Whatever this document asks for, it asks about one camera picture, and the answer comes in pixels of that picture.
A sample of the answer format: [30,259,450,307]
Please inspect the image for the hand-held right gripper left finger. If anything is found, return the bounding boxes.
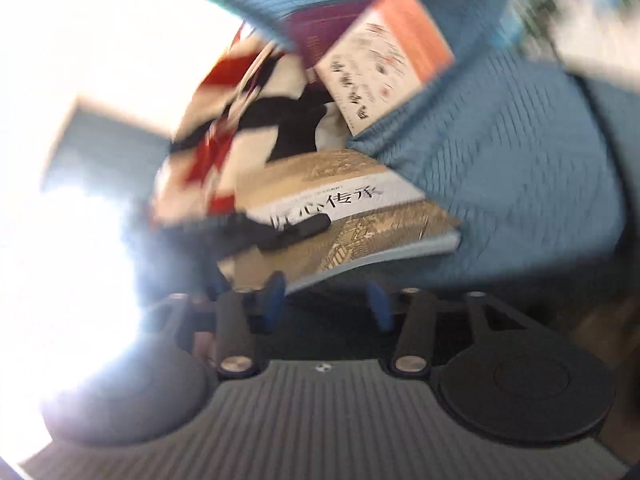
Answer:
[150,271,288,378]

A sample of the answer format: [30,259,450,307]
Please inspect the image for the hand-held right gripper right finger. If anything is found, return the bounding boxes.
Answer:
[364,280,531,378]

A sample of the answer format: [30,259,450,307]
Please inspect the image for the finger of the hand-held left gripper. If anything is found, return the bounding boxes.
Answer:
[234,213,334,252]

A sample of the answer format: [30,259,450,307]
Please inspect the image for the golden patterned book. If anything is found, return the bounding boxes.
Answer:
[220,149,463,293]

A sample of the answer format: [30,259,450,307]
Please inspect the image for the orange white cartoon book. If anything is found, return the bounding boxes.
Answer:
[314,0,456,137]

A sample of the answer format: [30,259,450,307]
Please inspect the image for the maroon book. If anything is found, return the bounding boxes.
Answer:
[285,2,373,68]

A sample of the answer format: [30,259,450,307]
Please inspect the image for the red white black checkered blanket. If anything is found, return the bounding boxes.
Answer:
[150,22,351,221]

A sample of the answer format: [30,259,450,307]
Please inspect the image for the grey blue panel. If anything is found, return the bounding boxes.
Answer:
[42,97,173,196]

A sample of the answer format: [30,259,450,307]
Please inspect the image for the blue textured sofa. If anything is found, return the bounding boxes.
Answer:
[150,0,640,341]

